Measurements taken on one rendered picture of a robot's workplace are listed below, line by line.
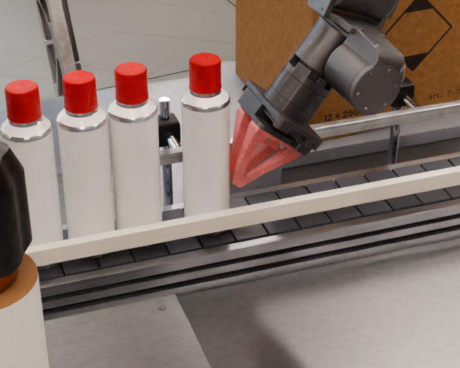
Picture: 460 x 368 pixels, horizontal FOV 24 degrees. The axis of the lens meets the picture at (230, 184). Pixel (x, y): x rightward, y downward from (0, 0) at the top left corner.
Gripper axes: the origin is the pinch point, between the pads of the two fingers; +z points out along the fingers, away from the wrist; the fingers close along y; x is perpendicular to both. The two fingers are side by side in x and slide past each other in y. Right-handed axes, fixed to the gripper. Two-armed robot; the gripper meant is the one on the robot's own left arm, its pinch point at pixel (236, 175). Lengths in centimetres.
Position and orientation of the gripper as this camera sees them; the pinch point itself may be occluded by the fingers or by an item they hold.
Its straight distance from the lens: 118.0
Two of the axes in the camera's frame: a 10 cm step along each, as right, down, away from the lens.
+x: 7.5, 3.9, 5.4
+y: 3.4, 4.7, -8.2
